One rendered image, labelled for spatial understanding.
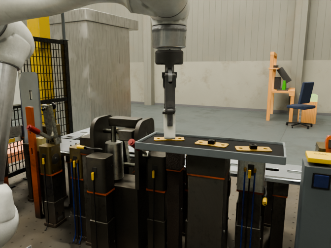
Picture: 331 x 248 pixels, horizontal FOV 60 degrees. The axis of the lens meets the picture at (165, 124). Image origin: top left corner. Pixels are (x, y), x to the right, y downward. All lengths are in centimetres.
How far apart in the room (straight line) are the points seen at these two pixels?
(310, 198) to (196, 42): 971
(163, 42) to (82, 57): 435
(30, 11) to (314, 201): 84
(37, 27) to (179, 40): 144
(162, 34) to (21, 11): 38
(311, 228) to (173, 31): 57
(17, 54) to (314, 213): 95
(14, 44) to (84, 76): 401
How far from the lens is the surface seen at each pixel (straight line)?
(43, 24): 211
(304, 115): 801
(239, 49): 985
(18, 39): 106
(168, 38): 74
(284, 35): 967
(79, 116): 522
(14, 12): 89
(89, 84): 498
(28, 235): 134
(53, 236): 130
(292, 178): 104
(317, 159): 72
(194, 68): 1028
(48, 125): 126
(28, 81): 154
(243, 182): 91
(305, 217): 77
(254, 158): 68
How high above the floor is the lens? 135
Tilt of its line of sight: 11 degrees down
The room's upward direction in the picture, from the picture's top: straight up
